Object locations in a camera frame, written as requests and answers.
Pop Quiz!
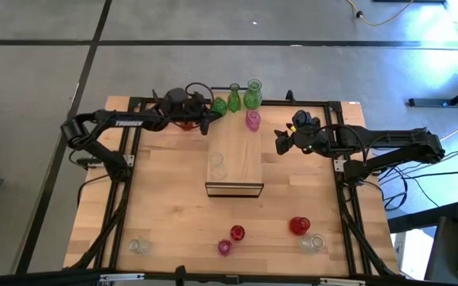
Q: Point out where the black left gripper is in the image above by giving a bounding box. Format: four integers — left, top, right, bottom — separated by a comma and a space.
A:
160, 87, 223, 137

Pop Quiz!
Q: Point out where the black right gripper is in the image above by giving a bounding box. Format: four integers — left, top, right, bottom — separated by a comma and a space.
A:
274, 109, 335, 157

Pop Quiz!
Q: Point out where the green round glass vase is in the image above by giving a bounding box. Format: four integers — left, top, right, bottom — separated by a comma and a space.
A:
212, 97, 228, 118

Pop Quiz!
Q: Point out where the green conical glass vase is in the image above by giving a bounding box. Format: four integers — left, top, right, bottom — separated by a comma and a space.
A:
227, 82, 243, 114

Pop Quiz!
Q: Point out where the pink ribbed flat-shouldered vase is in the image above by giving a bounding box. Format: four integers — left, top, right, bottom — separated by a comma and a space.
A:
245, 109, 262, 133

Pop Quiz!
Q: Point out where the green ribbed jug vase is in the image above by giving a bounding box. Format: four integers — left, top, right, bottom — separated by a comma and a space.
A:
243, 78, 263, 111

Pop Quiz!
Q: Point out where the red flared-rim glass vase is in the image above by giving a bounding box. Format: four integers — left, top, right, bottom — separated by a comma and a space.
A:
289, 216, 312, 236

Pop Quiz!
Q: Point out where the red tall ribbed vase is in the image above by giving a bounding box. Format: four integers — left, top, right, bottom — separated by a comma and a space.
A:
229, 224, 246, 242

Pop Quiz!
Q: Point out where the clear wide glass vase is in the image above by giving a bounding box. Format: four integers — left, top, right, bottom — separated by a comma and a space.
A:
298, 233, 328, 255

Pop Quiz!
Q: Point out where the pink wavy glass vase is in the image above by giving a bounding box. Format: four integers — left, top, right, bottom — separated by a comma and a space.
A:
217, 238, 234, 257

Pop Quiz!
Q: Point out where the wooden rectangular box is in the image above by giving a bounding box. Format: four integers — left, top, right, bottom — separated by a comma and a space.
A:
204, 87, 265, 199

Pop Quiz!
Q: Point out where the clear narrow-neck glass vase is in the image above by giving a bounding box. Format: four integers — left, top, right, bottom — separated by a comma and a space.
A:
208, 152, 227, 182

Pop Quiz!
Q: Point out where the clear small glass vase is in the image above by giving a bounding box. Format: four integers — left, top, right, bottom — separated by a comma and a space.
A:
127, 237, 151, 256

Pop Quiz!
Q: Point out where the black desk leg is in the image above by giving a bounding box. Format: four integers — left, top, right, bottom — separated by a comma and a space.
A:
386, 201, 458, 234
407, 77, 458, 109

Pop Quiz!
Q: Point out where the black aluminium table frame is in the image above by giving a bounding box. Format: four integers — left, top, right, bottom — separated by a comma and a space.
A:
69, 90, 399, 278

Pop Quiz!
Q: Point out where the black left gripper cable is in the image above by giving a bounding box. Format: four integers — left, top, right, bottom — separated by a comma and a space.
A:
184, 81, 215, 105

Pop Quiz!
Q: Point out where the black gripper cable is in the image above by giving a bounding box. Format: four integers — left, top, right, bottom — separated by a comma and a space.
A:
184, 81, 215, 105
319, 123, 370, 168

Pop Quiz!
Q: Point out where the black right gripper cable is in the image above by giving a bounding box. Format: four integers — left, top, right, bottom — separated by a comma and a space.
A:
319, 123, 370, 168

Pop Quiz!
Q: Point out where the black floor cable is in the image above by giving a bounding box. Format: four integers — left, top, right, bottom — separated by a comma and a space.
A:
379, 168, 458, 212

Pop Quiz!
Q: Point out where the beige floor cable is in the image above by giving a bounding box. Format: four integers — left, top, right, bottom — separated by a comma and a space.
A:
346, 0, 416, 28

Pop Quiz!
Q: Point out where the silver metal bracket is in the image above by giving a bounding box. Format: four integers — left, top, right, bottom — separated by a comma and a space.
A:
319, 277, 367, 286
99, 272, 146, 282

